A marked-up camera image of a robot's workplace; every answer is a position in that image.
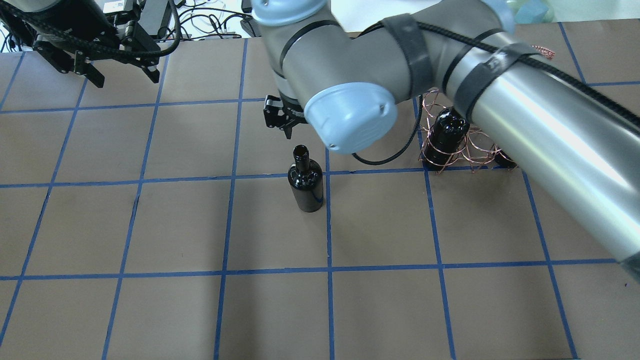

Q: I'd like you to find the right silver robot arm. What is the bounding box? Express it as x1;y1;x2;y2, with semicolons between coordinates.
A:
251;0;640;279

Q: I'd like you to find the copper wire wine rack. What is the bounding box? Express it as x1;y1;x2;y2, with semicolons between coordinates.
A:
419;45;557;176

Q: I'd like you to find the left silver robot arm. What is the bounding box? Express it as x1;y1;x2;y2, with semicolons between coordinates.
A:
1;0;160;88

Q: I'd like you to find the dark wine bottle rack inner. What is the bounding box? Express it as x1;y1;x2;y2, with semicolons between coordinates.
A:
423;107;471;171

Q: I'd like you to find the dark wine bottle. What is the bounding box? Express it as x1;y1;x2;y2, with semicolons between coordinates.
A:
287;145;325;213

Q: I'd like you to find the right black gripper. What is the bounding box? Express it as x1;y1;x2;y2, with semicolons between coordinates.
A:
263;92;307;140

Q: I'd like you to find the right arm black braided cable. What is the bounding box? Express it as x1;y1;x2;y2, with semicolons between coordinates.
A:
350;20;640;166

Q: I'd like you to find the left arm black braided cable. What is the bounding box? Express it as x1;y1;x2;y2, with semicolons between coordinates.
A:
0;0;182;63

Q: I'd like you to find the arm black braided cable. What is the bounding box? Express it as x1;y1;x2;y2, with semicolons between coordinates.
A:
0;0;182;63
350;20;640;166

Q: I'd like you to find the dark wine bottle rack end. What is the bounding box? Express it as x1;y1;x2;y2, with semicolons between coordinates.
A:
493;149;518;169

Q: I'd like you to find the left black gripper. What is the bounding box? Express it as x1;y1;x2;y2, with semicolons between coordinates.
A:
30;10;161;89

